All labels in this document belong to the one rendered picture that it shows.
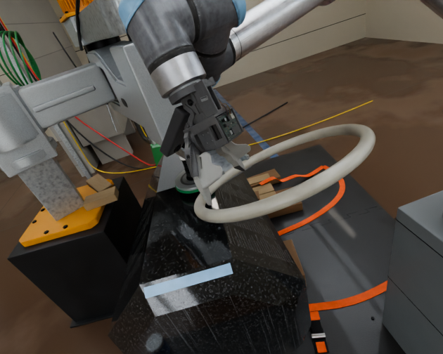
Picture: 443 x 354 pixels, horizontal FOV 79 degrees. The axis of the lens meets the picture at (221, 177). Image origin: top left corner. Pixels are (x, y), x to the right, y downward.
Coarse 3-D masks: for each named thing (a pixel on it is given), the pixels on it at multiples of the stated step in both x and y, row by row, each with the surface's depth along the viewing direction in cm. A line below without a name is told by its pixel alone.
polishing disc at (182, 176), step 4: (184, 172) 145; (176, 176) 143; (180, 176) 142; (184, 176) 141; (176, 180) 140; (180, 180) 139; (184, 180) 138; (176, 184) 137; (180, 184) 136; (184, 184) 135; (188, 184) 134; (192, 184) 133; (180, 188) 133; (184, 188) 132; (188, 188) 131; (192, 188) 130; (196, 188) 130
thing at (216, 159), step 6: (180, 150) 115; (180, 156) 119; (216, 156) 109; (246, 156) 93; (216, 162) 104; (222, 162) 103; (228, 162) 102; (222, 168) 99; (228, 168) 98; (222, 174) 90
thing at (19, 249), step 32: (128, 192) 202; (96, 224) 159; (128, 224) 186; (32, 256) 156; (64, 256) 159; (96, 256) 162; (128, 256) 173; (64, 288) 174; (96, 288) 177; (96, 320) 191
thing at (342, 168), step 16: (336, 128) 76; (352, 128) 69; (368, 128) 62; (288, 144) 90; (368, 144) 54; (256, 160) 94; (352, 160) 50; (224, 176) 89; (320, 176) 49; (336, 176) 49; (288, 192) 49; (304, 192) 49; (240, 208) 53; (256, 208) 51; (272, 208) 50
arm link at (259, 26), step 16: (272, 0) 68; (288, 0) 69; (304, 0) 71; (320, 0) 76; (256, 16) 64; (272, 16) 66; (288, 16) 70; (240, 32) 62; (256, 32) 64; (272, 32) 68; (240, 48) 63; (208, 64) 57; (224, 64) 62
